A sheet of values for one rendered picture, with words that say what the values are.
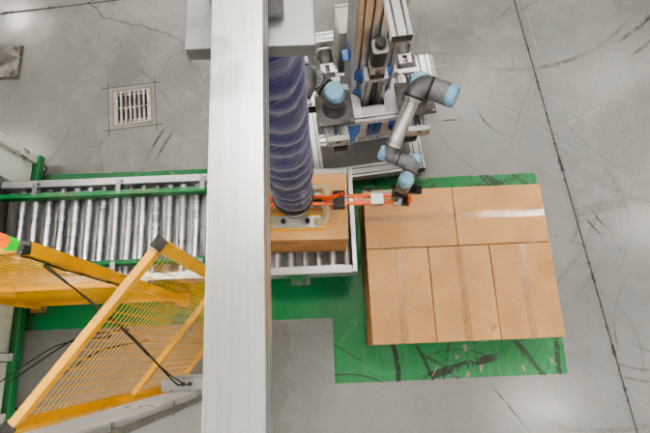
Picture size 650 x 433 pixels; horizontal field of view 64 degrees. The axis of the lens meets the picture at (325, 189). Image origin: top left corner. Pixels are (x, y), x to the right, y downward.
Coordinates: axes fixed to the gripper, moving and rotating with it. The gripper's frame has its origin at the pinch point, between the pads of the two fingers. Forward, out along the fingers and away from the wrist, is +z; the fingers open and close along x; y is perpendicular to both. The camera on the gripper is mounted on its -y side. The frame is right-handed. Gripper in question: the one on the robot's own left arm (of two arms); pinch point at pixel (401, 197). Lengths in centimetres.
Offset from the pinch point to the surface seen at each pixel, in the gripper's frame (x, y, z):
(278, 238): 19, 71, 13
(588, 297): 48, -148, 108
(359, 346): 79, 21, 108
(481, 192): -18, -61, 54
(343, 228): 14.1, 32.7, 12.9
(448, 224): 4, -37, 54
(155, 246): 45, 103, -102
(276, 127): 12, 58, -128
